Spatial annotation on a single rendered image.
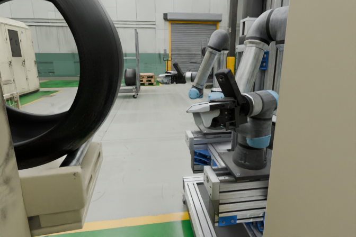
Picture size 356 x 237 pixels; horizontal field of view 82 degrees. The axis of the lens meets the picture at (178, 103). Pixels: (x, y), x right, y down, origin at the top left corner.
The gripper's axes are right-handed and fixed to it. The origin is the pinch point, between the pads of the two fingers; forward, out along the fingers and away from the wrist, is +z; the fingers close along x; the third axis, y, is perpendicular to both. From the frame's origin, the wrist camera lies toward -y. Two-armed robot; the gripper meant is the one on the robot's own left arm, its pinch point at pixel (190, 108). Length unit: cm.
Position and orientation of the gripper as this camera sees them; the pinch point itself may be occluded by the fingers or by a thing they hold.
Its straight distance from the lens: 51.6
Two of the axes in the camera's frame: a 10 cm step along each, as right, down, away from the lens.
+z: -8.3, 1.3, -5.5
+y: 0.8, 9.9, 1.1
